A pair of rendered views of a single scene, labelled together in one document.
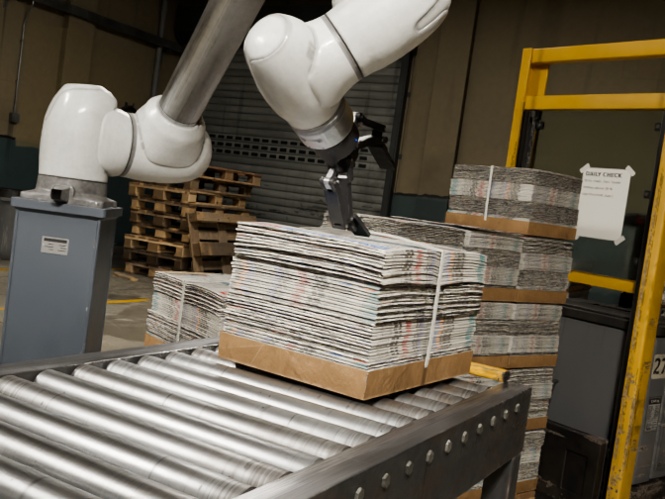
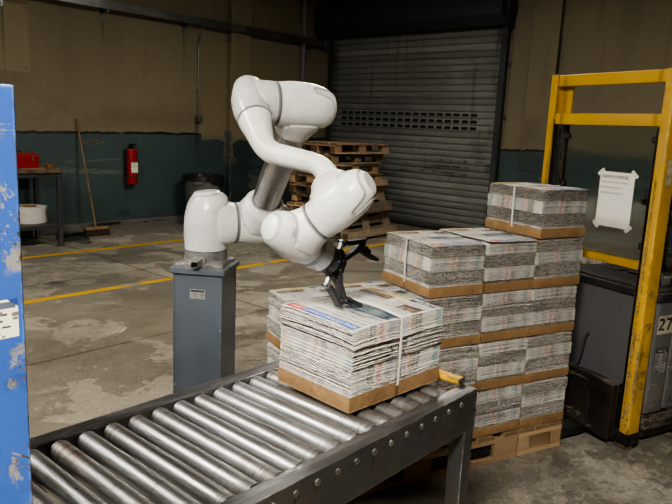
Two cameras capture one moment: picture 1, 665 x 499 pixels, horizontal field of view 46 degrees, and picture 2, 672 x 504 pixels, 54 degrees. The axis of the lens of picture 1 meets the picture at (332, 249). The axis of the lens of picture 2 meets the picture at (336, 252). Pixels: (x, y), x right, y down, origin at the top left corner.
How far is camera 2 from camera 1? 0.71 m
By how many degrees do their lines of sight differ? 14
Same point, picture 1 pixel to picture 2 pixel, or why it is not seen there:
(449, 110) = (545, 75)
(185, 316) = not seen: hidden behind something
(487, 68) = (577, 35)
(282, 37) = (276, 229)
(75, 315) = (213, 335)
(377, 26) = (330, 216)
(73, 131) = (201, 223)
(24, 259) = (180, 303)
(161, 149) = (256, 226)
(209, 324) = not seen: hidden behind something
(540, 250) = (553, 248)
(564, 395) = (594, 344)
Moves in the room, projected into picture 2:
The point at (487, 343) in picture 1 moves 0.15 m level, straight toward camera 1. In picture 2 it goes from (511, 320) to (505, 328)
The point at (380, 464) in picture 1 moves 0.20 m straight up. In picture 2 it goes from (332, 464) to (336, 378)
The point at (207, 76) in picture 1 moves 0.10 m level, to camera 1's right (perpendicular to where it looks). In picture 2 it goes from (277, 185) to (305, 186)
